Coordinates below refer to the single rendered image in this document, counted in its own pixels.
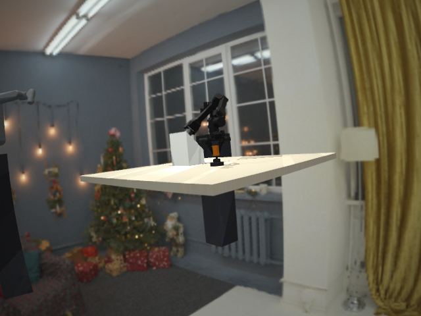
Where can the orange knob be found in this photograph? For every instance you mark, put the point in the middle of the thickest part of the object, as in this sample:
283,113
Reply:
215,149

